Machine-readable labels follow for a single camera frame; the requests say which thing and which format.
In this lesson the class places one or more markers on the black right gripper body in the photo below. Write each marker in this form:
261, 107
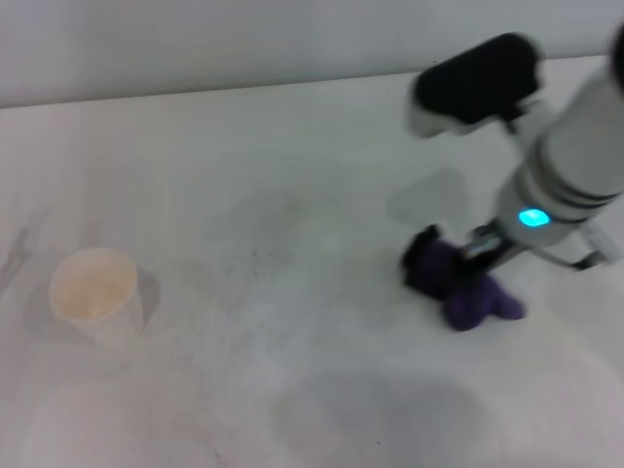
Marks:
482, 253

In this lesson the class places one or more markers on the purple rag with black trim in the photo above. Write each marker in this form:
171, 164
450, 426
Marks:
463, 304

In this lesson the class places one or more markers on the white paper cup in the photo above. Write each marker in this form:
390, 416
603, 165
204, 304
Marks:
95, 297

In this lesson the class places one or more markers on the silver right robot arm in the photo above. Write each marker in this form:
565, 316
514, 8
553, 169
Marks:
565, 156

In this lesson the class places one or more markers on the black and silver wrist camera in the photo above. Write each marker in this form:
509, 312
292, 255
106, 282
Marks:
473, 83

